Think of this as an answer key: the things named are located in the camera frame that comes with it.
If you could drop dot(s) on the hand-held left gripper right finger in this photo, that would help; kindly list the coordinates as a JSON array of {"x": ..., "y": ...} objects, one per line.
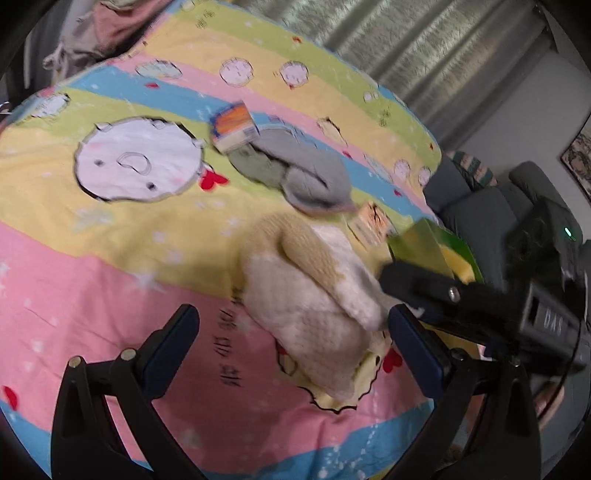
[{"x": 415, "y": 350}]

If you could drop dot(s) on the grey sofa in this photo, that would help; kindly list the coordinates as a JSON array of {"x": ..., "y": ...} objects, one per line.
[{"x": 485, "y": 207}]

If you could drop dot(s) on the grey-green curtain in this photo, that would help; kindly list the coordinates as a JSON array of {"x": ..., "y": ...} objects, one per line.
[{"x": 415, "y": 55}]

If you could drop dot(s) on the beige white knit cloth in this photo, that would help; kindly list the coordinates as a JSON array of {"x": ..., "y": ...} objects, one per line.
[{"x": 314, "y": 304}]

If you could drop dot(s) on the small cartoon packet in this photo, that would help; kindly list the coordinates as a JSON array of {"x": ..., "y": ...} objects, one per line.
[{"x": 371, "y": 224}]

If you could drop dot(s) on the grey cloth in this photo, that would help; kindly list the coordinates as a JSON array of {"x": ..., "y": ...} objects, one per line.
[{"x": 304, "y": 170}]

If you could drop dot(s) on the striped cushion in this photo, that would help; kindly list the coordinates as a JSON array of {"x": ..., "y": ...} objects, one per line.
[{"x": 475, "y": 168}]

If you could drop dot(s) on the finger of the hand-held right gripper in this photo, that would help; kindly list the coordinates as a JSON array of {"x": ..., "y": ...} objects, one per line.
[{"x": 429, "y": 290}]

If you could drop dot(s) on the person's right hand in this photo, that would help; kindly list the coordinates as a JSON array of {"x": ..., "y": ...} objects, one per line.
[{"x": 549, "y": 401}]

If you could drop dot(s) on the pink clothes pile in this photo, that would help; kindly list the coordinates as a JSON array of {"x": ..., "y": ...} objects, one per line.
[{"x": 115, "y": 27}]

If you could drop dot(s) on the striped cartoon printed blanket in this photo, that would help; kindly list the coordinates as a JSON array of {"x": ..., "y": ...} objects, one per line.
[{"x": 92, "y": 258}]

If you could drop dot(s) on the framed wall picture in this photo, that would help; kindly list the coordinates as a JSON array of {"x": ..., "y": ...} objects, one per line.
[{"x": 579, "y": 161}]

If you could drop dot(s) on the yellow sponge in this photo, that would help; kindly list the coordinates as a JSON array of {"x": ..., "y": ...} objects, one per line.
[{"x": 459, "y": 267}]

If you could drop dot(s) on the orange and white carton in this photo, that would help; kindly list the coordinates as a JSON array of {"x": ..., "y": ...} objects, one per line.
[{"x": 235, "y": 124}]

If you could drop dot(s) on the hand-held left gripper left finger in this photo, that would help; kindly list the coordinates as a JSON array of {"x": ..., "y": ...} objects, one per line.
[{"x": 173, "y": 341}]

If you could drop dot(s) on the green box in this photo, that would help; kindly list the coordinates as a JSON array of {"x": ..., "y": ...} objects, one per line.
[{"x": 415, "y": 249}]

